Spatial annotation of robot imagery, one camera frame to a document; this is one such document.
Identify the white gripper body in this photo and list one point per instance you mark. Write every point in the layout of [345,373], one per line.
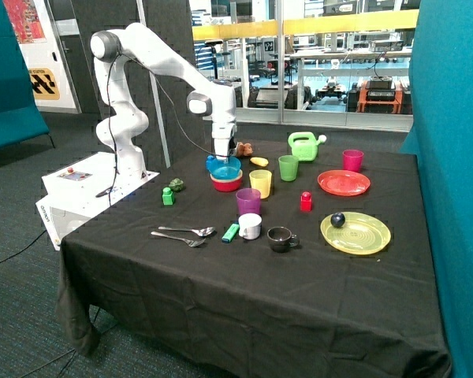
[223,138]

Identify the blue plastic bowl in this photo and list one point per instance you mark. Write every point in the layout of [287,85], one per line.
[227,168]

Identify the yellow plastic bowl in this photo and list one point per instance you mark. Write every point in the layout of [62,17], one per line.
[236,176]

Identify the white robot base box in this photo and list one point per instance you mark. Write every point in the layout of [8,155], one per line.
[70,201]

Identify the brown toy figure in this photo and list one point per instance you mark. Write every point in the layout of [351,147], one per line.
[244,150]

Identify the blue toy block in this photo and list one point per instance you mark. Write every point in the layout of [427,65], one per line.
[210,161]

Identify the yellow toy banana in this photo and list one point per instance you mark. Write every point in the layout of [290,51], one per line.
[259,161]

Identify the red plastic bowl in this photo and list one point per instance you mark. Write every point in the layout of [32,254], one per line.
[224,185]

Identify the yellow plastic cup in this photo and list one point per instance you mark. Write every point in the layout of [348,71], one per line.
[260,179]

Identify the green toy broccoli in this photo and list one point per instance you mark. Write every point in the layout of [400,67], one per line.
[176,185]

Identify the purple plastic cup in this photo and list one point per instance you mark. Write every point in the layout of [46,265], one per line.
[248,201]

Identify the green plastic cup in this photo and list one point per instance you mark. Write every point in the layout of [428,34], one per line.
[288,167]

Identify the green toy block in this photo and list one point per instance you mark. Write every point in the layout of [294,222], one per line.
[168,196]

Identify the green toy watering can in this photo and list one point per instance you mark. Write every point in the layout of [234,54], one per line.
[304,145]

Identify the white mug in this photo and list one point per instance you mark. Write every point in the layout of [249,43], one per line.
[250,226]

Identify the green highlighter marker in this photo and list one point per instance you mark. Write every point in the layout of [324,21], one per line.
[231,233]

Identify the metal spoon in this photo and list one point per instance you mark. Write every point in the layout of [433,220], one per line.
[202,232]

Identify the red toy block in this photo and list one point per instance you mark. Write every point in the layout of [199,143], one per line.
[306,201]

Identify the metal fork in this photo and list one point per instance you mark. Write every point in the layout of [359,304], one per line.
[189,242]

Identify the black cup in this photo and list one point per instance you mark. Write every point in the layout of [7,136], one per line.
[281,239]

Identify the red plastic plate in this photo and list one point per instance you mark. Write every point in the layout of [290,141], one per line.
[343,182]

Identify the black marker pen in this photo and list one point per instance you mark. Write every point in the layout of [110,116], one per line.
[104,193]

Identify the pink plastic cup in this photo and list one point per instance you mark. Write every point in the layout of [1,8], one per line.
[352,160]

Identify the black tablecloth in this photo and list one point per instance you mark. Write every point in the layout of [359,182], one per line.
[313,311]

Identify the dark blue ball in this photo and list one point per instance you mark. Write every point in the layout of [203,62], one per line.
[337,220]

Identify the yellow plastic plate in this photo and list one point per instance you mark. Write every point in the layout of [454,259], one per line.
[361,234]

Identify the yellow black sign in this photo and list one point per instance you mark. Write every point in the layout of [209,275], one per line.
[44,84]

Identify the teal sofa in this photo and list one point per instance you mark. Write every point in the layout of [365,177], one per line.
[20,119]

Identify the teal partition wall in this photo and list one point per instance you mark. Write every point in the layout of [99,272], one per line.
[441,75]

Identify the red wall poster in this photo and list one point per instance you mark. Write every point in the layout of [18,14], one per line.
[24,18]

